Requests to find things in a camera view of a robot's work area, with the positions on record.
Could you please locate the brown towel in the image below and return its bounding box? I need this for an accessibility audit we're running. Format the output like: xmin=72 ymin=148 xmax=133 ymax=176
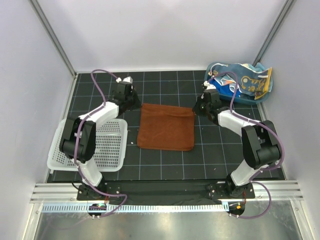
xmin=137 ymin=103 xmax=195 ymax=151

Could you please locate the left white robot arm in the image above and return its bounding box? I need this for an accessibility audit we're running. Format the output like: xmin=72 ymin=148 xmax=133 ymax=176
xmin=59 ymin=77 xmax=142 ymax=200

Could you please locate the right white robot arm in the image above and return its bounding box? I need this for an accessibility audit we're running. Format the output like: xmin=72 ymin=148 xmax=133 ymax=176
xmin=192 ymin=89 xmax=284 ymax=198

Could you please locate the bright blue cloth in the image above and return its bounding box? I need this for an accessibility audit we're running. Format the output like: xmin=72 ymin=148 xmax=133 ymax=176
xmin=209 ymin=79 xmax=235 ymax=97

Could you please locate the blue plastic tub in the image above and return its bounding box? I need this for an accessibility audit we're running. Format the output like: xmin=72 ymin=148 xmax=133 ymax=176
xmin=204 ymin=62 xmax=272 ymax=105

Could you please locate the white perforated plastic basket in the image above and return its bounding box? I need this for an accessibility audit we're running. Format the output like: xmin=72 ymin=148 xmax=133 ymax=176
xmin=47 ymin=118 xmax=128 ymax=172

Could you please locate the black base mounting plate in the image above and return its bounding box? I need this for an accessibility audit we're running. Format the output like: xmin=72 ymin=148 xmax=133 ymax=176
xmin=76 ymin=181 xmax=256 ymax=205

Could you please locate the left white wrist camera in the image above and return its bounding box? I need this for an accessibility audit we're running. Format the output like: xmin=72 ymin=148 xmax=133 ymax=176
xmin=116 ymin=76 xmax=133 ymax=84

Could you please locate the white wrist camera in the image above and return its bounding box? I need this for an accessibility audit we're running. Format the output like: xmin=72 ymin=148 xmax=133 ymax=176
xmin=116 ymin=76 xmax=133 ymax=84
xmin=203 ymin=81 xmax=217 ymax=93

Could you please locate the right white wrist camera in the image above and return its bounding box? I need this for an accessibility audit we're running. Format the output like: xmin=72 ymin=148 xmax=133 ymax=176
xmin=203 ymin=81 xmax=217 ymax=93

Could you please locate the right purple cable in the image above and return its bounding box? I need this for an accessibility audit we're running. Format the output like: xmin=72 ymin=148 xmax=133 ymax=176
xmin=203 ymin=71 xmax=286 ymax=220

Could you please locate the left aluminium frame post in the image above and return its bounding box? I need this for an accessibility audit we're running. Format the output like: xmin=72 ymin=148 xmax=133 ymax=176
xmin=28 ymin=0 xmax=77 ymax=78

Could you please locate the aluminium frame post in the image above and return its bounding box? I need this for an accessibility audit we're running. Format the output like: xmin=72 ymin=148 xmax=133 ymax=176
xmin=253 ymin=0 xmax=296 ymax=65
xmin=28 ymin=0 xmax=77 ymax=78

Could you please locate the aluminium front rail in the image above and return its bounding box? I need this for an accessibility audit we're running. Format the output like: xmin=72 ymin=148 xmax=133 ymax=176
xmin=30 ymin=180 xmax=304 ymax=203

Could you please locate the right aluminium frame post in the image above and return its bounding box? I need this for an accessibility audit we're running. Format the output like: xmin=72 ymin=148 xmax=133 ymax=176
xmin=253 ymin=0 xmax=296 ymax=65

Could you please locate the slotted cable duct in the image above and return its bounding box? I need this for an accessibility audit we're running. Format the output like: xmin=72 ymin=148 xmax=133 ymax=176
xmin=41 ymin=202 xmax=229 ymax=214

